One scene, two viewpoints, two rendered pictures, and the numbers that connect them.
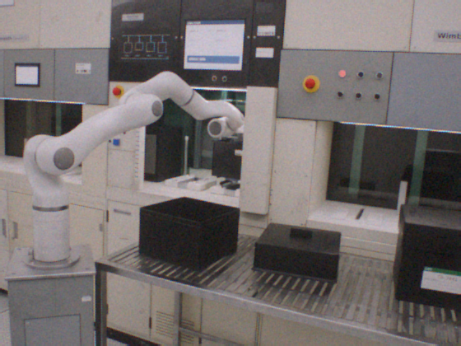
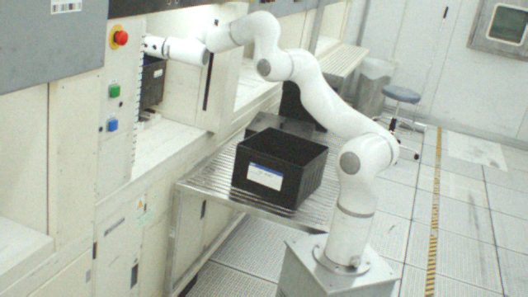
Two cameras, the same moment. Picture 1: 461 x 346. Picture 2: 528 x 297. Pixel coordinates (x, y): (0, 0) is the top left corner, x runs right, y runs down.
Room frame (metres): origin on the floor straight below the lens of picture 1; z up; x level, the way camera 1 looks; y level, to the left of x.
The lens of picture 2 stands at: (1.84, 1.93, 1.65)
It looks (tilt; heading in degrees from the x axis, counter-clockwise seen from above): 22 degrees down; 262
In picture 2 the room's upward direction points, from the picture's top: 11 degrees clockwise
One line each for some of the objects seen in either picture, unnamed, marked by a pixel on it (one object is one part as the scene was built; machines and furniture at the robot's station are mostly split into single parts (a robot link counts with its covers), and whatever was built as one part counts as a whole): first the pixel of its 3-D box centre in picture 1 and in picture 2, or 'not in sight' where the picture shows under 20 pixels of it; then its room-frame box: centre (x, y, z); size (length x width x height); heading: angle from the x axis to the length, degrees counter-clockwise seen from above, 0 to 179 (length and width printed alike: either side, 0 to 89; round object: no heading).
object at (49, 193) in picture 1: (46, 170); (360, 175); (1.38, 0.62, 1.07); 0.19 x 0.12 x 0.24; 47
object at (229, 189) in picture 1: (237, 188); (126, 116); (2.16, -0.04, 0.89); 0.22 x 0.21 x 0.04; 157
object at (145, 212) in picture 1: (189, 230); (280, 165); (1.53, 0.14, 0.85); 0.28 x 0.28 x 0.17; 59
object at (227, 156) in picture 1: (239, 153); (129, 73); (2.16, -0.04, 1.08); 0.24 x 0.20 x 0.32; 67
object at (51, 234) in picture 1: (51, 233); (348, 233); (1.36, 0.60, 0.85); 0.19 x 0.19 x 0.18
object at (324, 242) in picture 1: (300, 245); (280, 133); (1.49, -0.28, 0.83); 0.29 x 0.29 x 0.13; 74
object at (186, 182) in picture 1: (191, 181); not in sight; (2.27, 0.21, 0.89); 0.22 x 0.21 x 0.04; 157
